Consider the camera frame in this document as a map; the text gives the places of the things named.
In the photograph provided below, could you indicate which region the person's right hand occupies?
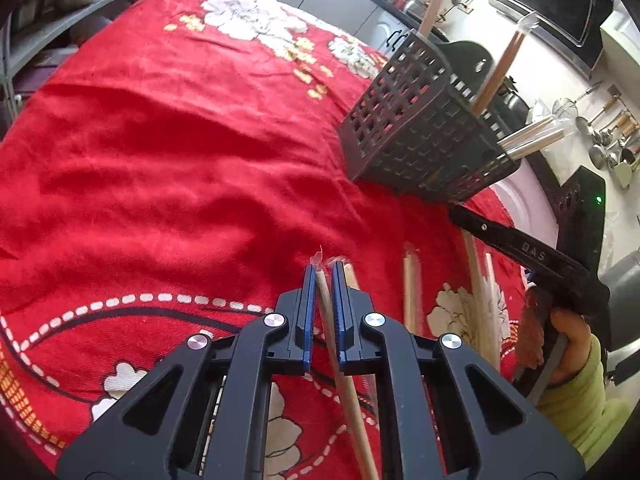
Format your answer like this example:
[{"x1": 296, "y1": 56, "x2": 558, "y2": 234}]
[{"x1": 517, "y1": 286, "x2": 602, "y2": 388}]

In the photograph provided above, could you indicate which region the grey metal shelf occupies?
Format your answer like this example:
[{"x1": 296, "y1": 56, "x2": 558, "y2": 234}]
[{"x1": 0, "y1": 0, "x2": 166, "y2": 111}]

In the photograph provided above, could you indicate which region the black plastic utensil basket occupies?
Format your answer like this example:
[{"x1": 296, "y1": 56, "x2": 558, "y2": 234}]
[{"x1": 337, "y1": 27, "x2": 526, "y2": 206}]

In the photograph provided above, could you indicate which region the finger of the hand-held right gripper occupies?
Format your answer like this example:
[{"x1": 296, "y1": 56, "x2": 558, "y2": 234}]
[{"x1": 448, "y1": 204, "x2": 524, "y2": 261}]

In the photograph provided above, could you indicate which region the grey cylinder container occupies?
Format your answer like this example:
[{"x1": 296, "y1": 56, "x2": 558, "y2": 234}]
[{"x1": 597, "y1": 255, "x2": 640, "y2": 356}]

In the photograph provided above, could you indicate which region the row of hanging utensils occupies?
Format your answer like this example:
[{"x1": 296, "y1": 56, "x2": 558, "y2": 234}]
[{"x1": 575, "y1": 82, "x2": 640, "y2": 188}]

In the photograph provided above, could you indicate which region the wire skimmer strainer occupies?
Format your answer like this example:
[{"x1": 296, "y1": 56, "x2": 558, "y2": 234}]
[{"x1": 552, "y1": 97, "x2": 581, "y2": 121}]

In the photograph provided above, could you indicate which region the pile of chopsticks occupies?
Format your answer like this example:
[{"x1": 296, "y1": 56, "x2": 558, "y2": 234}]
[{"x1": 400, "y1": 230, "x2": 513, "y2": 368}]

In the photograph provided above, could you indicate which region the red floral tablecloth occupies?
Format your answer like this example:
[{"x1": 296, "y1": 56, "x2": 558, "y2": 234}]
[{"x1": 0, "y1": 0, "x2": 531, "y2": 480}]

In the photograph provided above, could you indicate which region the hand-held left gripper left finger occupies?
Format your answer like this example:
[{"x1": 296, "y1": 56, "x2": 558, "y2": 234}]
[{"x1": 55, "y1": 265, "x2": 318, "y2": 480}]

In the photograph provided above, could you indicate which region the black range hood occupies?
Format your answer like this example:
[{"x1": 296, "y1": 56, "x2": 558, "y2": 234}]
[{"x1": 487, "y1": 0, "x2": 617, "y2": 78}]

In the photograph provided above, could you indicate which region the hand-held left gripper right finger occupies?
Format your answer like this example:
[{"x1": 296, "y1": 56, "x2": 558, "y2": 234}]
[{"x1": 331, "y1": 260, "x2": 587, "y2": 480}]

